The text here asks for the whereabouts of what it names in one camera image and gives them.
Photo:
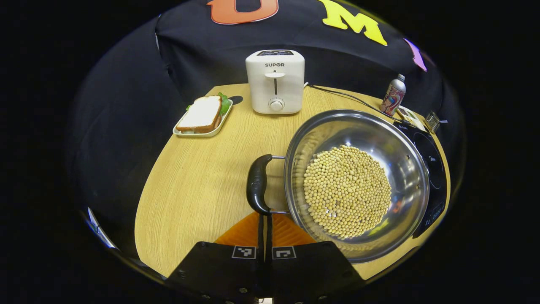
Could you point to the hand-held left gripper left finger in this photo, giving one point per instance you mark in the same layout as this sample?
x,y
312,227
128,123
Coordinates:
x,y
219,270

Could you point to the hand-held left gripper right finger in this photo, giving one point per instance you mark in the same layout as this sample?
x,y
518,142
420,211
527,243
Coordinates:
x,y
312,270

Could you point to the pile of yellow soybeans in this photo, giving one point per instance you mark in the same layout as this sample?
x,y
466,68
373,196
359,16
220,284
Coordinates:
x,y
346,190

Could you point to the stainless steel pot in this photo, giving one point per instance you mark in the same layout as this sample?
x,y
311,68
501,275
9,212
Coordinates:
x,y
379,135

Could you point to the black induction cooktop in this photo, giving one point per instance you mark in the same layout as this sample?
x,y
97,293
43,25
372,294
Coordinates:
x,y
434,169

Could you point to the white bread sandwich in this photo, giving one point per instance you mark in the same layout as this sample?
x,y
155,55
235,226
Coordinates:
x,y
201,114

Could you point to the white divided bean dish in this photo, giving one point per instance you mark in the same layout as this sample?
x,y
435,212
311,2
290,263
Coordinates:
x,y
411,117

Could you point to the white toaster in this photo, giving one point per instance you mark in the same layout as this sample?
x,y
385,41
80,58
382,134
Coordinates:
x,y
291,84

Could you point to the silver printed drink bottle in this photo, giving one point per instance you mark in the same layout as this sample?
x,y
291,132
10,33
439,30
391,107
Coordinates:
x,y
393,97

